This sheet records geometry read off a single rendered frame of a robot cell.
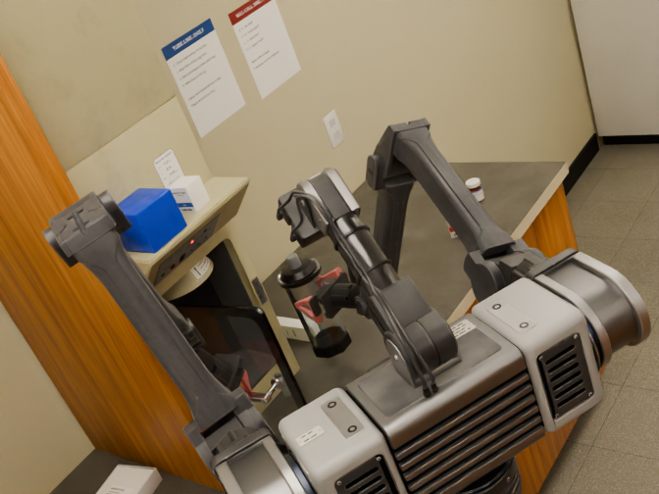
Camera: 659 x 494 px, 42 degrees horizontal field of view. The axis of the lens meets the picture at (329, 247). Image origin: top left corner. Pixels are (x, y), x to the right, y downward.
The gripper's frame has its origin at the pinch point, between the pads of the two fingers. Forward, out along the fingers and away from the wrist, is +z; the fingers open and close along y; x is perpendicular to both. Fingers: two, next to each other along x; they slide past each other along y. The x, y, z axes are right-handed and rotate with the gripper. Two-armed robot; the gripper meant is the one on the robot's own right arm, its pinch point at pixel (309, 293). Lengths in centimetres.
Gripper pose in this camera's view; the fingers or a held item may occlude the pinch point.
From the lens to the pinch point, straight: 206.4
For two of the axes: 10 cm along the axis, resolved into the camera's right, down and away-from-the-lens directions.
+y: -5.4, 5.6, -6.2
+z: -7.5, 0.0, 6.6
